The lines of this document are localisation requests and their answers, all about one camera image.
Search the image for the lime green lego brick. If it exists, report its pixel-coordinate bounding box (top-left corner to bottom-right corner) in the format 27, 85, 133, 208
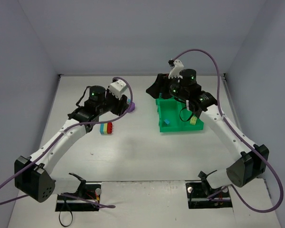
190, 116, 197, 125

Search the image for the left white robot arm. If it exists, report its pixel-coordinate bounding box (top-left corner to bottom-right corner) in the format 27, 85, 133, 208
14, 80, 131, 203

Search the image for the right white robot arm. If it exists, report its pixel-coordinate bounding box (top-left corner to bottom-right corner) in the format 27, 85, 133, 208
146, 69, 269, 189

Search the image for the green divided sorting tray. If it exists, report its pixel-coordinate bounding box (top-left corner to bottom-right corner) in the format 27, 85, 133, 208
155, 97, 204, 133

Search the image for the teal yellow red lego stack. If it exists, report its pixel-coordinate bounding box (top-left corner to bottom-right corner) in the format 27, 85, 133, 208
99, 122, 113, 135

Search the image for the teal printed purple lego stack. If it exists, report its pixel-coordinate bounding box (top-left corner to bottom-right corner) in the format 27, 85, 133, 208
127, 98, 135, 113

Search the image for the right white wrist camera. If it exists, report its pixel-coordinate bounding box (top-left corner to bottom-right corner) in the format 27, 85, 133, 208
168, 59, 184, 79

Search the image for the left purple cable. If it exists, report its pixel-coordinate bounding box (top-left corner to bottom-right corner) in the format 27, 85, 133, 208
0, 76, 133, 209

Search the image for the purple cable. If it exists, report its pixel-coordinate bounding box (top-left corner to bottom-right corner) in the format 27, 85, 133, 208
173, 48, 284, 212
0, 76, 133, 209

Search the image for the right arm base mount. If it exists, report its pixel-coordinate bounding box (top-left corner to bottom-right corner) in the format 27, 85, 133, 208
185, 181, 233, 209

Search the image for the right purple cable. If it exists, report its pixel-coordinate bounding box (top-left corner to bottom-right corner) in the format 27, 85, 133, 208
173, 48, 284, 212

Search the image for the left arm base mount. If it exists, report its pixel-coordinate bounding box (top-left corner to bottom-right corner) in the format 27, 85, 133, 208
55, 182, 101, 212

